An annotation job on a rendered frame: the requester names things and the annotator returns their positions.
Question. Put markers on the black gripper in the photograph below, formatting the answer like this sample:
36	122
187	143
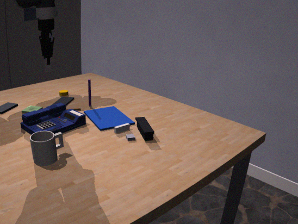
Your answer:
46	41

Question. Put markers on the dark grey mug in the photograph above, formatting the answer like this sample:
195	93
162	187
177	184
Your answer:
45	152

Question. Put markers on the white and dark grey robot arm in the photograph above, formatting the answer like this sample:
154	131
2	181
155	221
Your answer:
45	9

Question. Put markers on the yellow short cylinder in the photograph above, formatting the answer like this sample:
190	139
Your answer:
63	93

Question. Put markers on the green sticky note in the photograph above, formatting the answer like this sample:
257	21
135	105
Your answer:
31	108

